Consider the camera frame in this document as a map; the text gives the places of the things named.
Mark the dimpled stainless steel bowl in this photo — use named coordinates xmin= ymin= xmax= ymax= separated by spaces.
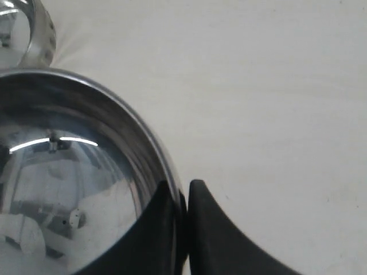
xmin=1 ymin=0 xmax=56 ymax=69

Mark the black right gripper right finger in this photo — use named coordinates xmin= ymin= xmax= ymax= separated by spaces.
xmin=188 ymin=179 xmax=298 ymax=274

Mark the smooth stainless steel bowl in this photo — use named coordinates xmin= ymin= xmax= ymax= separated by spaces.
xmin=1 ymin=69 xmax=186 ymax=274

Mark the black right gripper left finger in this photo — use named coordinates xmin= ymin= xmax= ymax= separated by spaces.
xmin=80 ymin=181 xmax=186 ymax=275

